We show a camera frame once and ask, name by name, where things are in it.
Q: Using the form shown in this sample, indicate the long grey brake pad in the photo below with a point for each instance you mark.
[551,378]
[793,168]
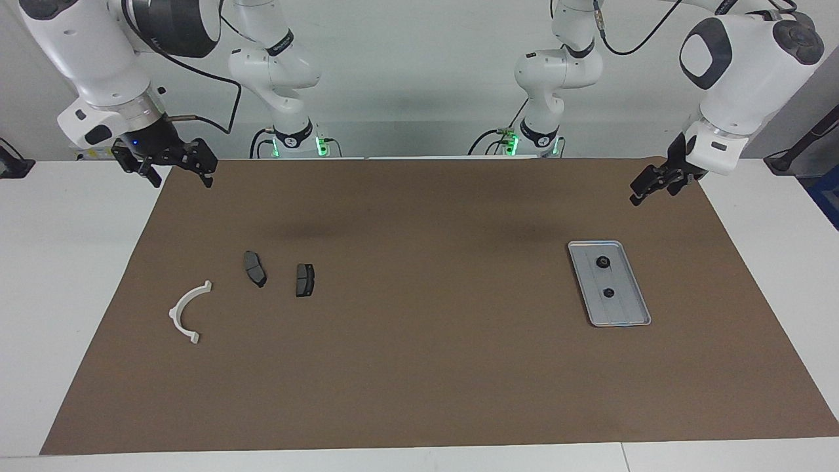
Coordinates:
[255,269]

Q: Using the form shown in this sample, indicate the silver ribbed metal tray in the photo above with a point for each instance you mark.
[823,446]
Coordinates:
[623,308]

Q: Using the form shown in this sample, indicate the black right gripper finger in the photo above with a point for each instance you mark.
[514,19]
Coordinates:
[153,176]
[206,160]

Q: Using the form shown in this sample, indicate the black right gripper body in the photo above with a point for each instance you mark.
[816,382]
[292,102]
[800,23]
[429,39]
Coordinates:
[154,147]

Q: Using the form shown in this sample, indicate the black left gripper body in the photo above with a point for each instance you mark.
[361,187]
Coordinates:
[683,164]

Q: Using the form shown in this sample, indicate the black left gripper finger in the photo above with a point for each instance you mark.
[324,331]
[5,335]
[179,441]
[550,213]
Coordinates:
[678,185]
[647,183]

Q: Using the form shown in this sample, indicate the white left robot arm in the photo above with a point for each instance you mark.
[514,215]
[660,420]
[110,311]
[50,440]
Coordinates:
[741,72]

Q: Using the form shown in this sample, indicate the large black bearing gear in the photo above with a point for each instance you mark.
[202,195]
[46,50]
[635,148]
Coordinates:
[602,262]

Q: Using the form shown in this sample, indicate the short grey brake pad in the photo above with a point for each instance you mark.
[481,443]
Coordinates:
[305,280]

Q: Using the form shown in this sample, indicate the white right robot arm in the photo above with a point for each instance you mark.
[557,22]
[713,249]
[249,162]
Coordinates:
[85,59]

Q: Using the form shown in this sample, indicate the blue crate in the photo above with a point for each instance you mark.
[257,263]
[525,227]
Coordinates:
[827,196]

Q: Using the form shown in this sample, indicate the black camera stand clamp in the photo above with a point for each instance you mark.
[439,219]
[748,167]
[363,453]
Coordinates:
[796,154]
[13,164]

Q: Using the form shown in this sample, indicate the white semicircular bracket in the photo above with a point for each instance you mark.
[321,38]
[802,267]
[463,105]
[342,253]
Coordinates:
[175,314]

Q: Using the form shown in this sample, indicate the brown table mat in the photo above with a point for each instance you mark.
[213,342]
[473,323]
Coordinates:
[406,360]

